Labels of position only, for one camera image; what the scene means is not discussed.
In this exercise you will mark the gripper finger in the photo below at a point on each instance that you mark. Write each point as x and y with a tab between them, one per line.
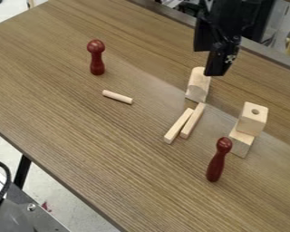
218	62
202	39

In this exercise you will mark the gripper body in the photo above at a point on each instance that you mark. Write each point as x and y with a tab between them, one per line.
226	31

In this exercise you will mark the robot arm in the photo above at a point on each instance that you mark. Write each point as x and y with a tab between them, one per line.
236	12

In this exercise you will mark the rectangular wooden stick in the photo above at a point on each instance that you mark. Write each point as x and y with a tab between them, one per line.
193	120
178	126

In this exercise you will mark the wooden arch block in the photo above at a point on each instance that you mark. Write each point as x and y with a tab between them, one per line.
198	87

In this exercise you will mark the wooden cube with hole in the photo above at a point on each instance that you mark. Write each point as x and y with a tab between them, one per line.
251	122

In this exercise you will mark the plain wooden cube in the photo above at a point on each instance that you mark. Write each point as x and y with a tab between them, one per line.
241	145

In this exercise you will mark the round wooden dowel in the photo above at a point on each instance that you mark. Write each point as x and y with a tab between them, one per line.
117	97

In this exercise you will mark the red wooden pin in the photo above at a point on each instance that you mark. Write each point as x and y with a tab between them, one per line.
216	166
97	62

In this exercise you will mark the black table leg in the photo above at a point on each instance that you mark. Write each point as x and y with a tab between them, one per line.
22	172

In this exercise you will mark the grey metal plate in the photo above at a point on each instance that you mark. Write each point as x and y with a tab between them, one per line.
18	214

